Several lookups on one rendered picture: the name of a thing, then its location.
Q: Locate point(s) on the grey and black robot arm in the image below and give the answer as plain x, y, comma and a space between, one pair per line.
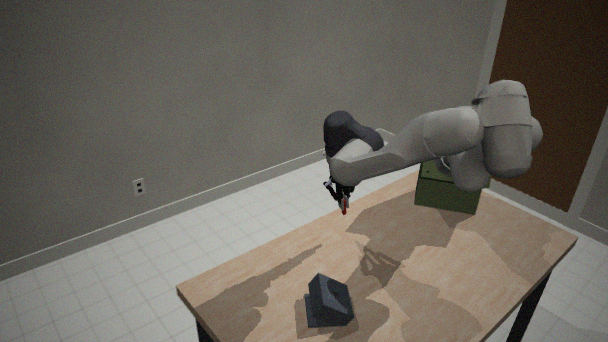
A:
501, 124

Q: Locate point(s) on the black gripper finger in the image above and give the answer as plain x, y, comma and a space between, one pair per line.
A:
338, 196
346, 195

